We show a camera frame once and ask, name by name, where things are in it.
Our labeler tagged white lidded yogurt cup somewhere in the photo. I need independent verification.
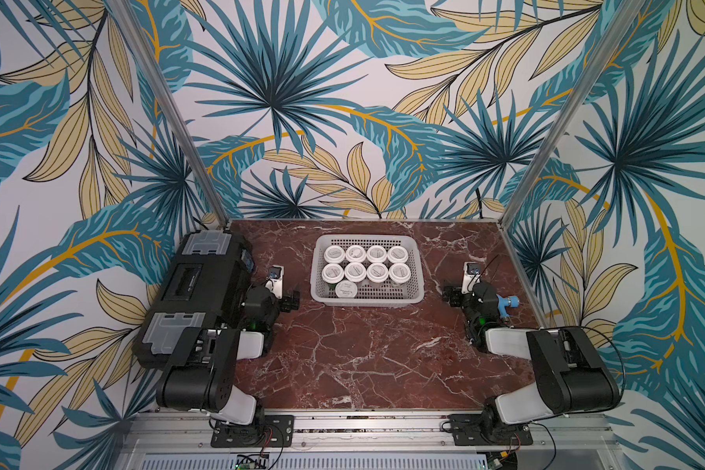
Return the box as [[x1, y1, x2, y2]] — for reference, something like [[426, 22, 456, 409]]
[[323, 245, 346, 264], [345, 245, 367, 264], [366, 245, 388, 264], [345, 262, 367, 283], [321, 264, 346, 289], [387, 245, 409, 264], [389, 262, 412, 285], [366, 262, 389, 285]]

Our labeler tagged foil topped yogurt cup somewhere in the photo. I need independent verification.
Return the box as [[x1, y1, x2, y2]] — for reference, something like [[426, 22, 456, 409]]
[[335, 279, 358, 299]]

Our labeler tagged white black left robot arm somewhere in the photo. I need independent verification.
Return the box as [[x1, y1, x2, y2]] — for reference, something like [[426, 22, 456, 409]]
[[156, 286, 301, 426]]

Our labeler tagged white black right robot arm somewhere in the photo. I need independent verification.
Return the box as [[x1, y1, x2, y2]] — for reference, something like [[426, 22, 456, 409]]
[[442, 281, 623, 432]]

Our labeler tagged white plastic perforated basket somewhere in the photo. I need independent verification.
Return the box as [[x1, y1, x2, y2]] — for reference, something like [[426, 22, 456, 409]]
[[311, 234, 425, 307]]

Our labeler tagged blue plastic faucet toy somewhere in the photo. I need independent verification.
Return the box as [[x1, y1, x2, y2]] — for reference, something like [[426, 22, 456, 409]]
[[497, 295, 520, 320]]

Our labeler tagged black plastic toolbox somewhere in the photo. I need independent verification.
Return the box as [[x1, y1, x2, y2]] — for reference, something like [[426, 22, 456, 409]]
[[132, 230, 256, 370]]

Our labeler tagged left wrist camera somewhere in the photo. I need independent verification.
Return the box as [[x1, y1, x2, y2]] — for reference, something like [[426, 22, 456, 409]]
[[266, 266, 284, 299]]

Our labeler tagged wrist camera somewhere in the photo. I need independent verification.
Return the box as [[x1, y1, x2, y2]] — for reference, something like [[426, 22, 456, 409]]
[[266, 266, 284, 299], [461, 262, 482, 294]]

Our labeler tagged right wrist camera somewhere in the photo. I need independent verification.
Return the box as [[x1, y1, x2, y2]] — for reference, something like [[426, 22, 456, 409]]
[[461, 262, 482, 294]]

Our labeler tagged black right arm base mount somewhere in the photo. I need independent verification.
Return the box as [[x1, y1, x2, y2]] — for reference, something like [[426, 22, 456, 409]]
[[441, 412, 534, 448]]

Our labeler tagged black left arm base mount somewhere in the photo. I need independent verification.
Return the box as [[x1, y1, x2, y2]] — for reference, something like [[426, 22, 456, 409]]
[[211, 414, 295, 448]]

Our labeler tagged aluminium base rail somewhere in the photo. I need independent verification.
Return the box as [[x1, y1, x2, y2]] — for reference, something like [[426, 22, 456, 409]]
[[114, 409, 627, 469]]

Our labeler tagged right aluminium frame post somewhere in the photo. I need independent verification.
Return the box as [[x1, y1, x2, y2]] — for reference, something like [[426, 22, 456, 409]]
[[499, 0, 645, 231]]

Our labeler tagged aluminium frame post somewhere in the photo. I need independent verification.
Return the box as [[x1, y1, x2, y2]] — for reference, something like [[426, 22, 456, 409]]
[[109, 0, 231, 229], [499, 0, 645, 231]]

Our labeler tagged left aluminium frame post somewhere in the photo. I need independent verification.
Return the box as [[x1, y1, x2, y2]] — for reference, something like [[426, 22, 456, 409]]
[[109, 0, 231, 229]]

